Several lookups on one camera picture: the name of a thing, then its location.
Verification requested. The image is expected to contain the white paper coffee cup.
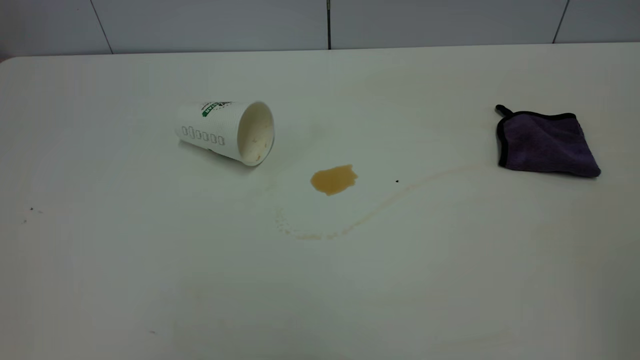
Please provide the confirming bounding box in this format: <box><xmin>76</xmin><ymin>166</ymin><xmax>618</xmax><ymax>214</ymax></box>
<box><xmin>174</xmin><ymin>100</ymin><xmax>276</xmax><ymax>167</ymax></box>

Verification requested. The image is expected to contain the purple cloth with black trim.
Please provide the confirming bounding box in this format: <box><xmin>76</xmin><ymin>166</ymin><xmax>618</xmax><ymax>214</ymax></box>
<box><xmin>495</xmin><ymin>104</ymin><xmax>602</xmax><ymax>178</ymax></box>

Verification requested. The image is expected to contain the brown liquid spill puddle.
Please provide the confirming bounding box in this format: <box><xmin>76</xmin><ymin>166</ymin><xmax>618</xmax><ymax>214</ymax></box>
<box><xmin>310</xmin><ymin>164</ymin><xmax>359</xmax><ymax>196</ymax></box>

